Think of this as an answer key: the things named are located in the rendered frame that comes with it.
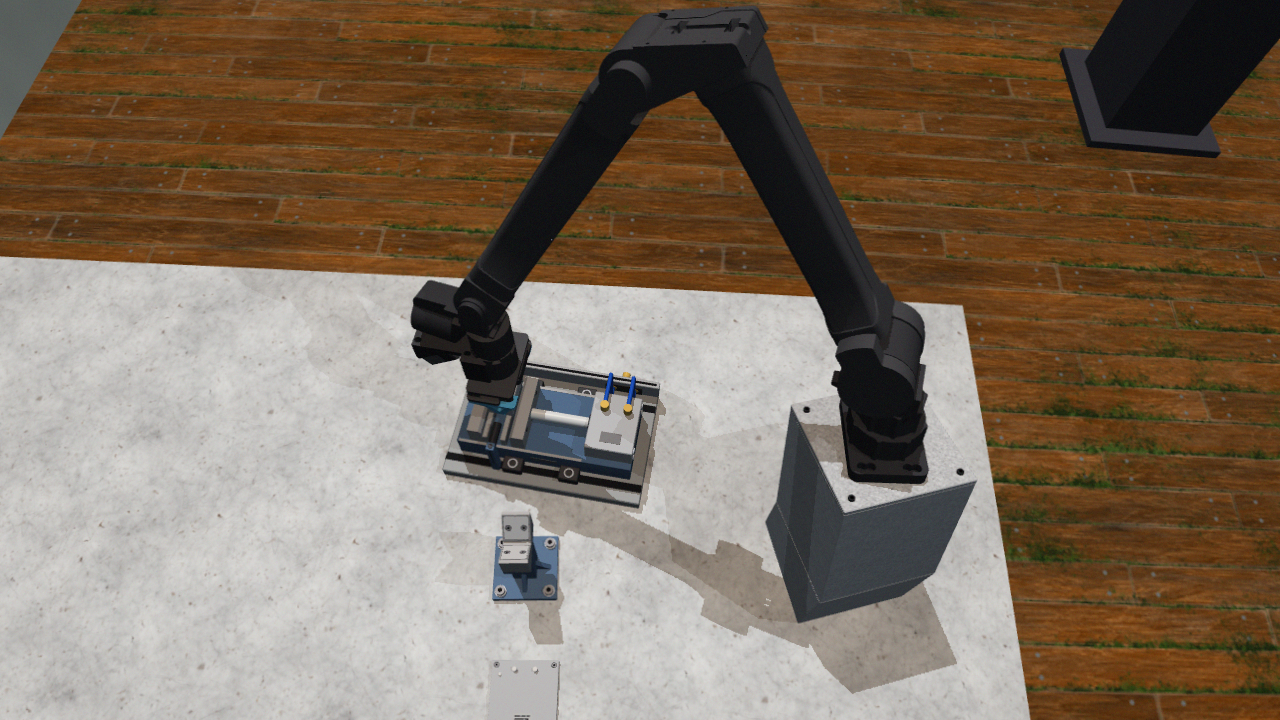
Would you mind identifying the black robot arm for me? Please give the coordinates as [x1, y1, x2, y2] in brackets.
[411, 6, 929, 484]

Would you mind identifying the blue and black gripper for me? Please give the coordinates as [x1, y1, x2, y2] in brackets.
[466, 331, 532, 415]

